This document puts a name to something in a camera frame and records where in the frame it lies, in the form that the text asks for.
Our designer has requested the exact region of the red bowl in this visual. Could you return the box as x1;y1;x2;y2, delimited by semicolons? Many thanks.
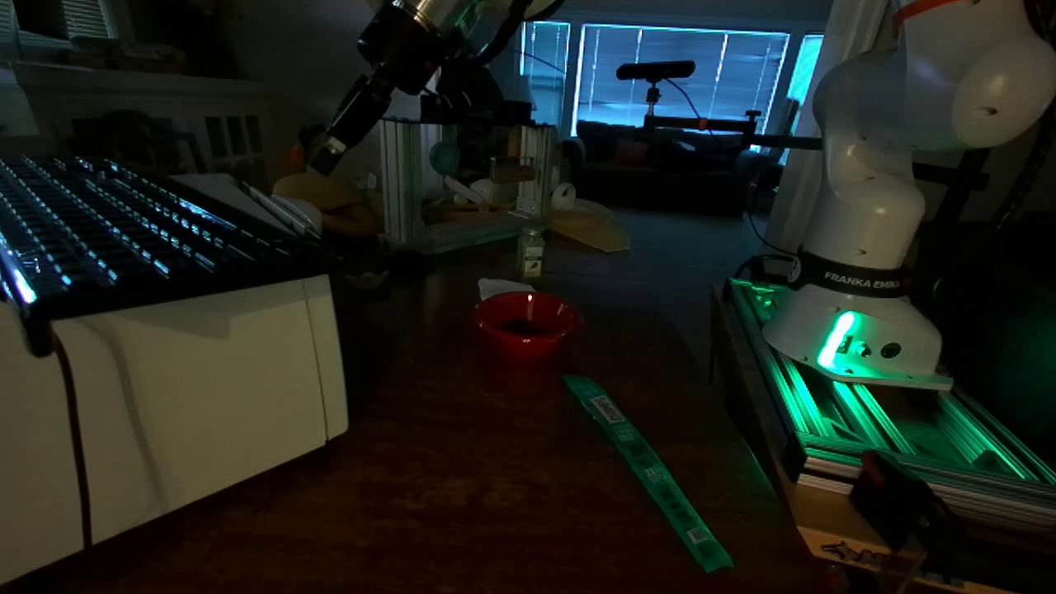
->
473;287;584;366

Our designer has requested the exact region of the aluminium profile frame rack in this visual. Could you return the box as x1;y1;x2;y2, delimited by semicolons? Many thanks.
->
371;113;562;257

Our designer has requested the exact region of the dark sofa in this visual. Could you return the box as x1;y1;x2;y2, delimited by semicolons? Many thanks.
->
573;117;774;220

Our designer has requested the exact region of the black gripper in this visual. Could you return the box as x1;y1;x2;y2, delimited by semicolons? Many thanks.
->
301;5;445;180

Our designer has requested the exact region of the black oven power cable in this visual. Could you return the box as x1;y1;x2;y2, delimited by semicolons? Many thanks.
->
44;328;100;554

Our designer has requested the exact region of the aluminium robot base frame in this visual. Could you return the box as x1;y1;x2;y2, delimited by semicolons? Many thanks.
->
710;274;1056;539

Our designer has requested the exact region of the white toaster oven body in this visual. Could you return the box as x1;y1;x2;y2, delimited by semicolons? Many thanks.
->
0;153;354;589

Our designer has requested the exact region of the black clamp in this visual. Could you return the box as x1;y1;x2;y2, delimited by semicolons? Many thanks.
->
848;446;939;554

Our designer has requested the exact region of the white cabinet with glass doors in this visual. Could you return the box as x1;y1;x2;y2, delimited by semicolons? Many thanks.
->
0;55;284;193

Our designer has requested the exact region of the bright window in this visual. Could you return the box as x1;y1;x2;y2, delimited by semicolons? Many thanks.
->
514;16;827;138

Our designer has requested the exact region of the green ruler strip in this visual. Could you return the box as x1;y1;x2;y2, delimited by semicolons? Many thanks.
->
562;371;740;577

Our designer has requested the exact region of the black camera on stand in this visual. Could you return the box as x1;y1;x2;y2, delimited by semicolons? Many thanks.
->
613;55;701;85

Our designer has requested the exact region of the yellow cloth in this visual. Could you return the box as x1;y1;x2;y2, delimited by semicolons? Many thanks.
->
275;161;386;242

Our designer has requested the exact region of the wooden base board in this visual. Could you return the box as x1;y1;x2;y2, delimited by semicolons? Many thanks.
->
787;479;1056;594

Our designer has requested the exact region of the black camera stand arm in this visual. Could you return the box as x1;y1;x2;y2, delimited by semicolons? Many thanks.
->
640;80;833;154

